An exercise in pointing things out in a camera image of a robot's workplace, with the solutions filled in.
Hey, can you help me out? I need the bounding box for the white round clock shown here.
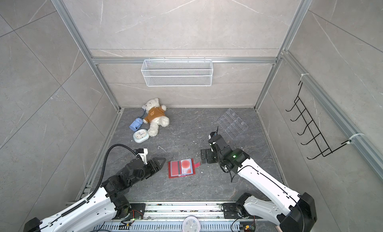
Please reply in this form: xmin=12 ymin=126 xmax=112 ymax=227
xmin=182 ymin=216 xmax=201 ymax=232

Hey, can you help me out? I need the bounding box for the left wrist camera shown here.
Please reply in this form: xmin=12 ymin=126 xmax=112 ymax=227
xmin=135 ymin=148 xmax=148 ymax=165

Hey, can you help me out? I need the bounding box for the light blue alarm clock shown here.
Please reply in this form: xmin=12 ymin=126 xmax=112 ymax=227
xmin=133 ymin=129 xmax=150 ymax=143

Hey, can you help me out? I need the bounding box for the white teddy bear orange shirt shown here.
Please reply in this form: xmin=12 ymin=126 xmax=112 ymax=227
xmin=143 ymin=98 xmax=170 ymax=137

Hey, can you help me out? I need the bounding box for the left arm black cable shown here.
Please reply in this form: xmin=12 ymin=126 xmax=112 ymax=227
xmin=86 ymin=143 xmax=141 ymax=200

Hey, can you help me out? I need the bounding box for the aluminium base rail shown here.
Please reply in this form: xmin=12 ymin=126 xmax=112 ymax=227
xmin=87 ymin=201 xmax=280 ymax=232

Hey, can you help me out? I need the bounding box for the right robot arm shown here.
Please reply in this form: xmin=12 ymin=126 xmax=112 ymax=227
xmin=201 ymin=132 xmax=317 ymax=232

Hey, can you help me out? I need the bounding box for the blue small bottle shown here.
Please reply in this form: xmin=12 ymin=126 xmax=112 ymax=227
xmin=129 ymin=117 xmax=143 ymax=132

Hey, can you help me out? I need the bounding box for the white wire mesh basket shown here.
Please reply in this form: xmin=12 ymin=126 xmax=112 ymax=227
xmin=141 ymin=59 xmax=213 ymax=87

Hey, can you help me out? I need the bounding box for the clear acrylic card stand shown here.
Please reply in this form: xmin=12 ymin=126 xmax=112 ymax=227
xmin=217 ymin=108 xmax=248 ymax=139

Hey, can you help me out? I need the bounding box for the red leather card holder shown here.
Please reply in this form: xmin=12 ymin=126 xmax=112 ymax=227
xmin=168 ymin=159 xmax=201 ymax=178

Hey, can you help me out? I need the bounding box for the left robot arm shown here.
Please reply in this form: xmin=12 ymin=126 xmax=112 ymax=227
xmin=24 ymin=157 xmax=166 ymax=232

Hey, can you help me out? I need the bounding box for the pink white credit card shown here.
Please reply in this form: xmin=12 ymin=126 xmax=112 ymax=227
xmin=181 ymin=159 xmax=193 ymax=176

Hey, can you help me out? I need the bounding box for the black wire hook rack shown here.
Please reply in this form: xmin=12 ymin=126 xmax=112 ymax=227
xmin=285 ymin=81 xmax=352 ymax=160

